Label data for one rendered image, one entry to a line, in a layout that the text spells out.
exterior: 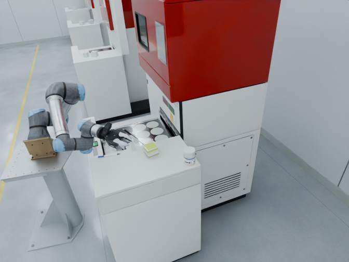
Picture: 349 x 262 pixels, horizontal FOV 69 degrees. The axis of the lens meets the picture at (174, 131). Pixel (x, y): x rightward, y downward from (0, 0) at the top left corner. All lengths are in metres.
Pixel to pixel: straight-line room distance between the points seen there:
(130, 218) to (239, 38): 1.28
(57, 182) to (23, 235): 0.74
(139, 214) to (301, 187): 1.84
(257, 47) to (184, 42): 0.52
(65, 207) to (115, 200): 1.00
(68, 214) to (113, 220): 0.95
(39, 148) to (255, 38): 1.66
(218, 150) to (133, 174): 0.79
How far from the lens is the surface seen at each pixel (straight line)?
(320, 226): 2.68
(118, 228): 1.67
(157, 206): 1.62
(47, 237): 2.68
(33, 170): 2.05
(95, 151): 1.78
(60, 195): 2.34
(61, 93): 1.73
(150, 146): 1.58
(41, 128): 2.07
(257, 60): 1.85
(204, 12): 1.56
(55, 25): 9.62
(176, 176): 1.51
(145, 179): 1.47
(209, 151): 2.00
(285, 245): 2.46
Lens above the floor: 1.98
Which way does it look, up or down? 34 degrees down
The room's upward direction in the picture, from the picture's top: 4 degrees counter-clockwise
